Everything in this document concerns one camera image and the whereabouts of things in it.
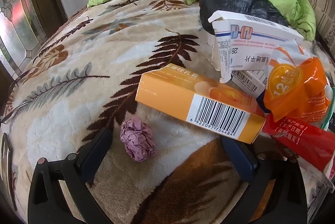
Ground striped brown cushion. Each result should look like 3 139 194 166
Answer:
307 0 335 57

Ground red plastic wrapper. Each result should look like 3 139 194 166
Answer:
262 114 335 183

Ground orange plastic wrapper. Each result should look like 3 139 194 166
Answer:
255 40 330 122

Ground orange cardboard box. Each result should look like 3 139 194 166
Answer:
135 63 266 144

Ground leaf print blanket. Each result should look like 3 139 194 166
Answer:
0 0 335 224

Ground black smartphone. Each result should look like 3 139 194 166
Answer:
0 132 13 188

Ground purple paper ball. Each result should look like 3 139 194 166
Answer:
120 117 157 162

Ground blue and white box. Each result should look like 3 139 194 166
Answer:
231 68 271 99

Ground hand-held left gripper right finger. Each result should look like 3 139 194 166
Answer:
221 136 308 224

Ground black plastic bag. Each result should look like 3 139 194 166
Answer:
199 0 290 36

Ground stained glass window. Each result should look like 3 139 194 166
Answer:
0 0 50 73

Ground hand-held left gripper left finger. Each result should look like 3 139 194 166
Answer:
27 127 113 224

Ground torn white medicine box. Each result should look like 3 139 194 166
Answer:
208 10 304 84

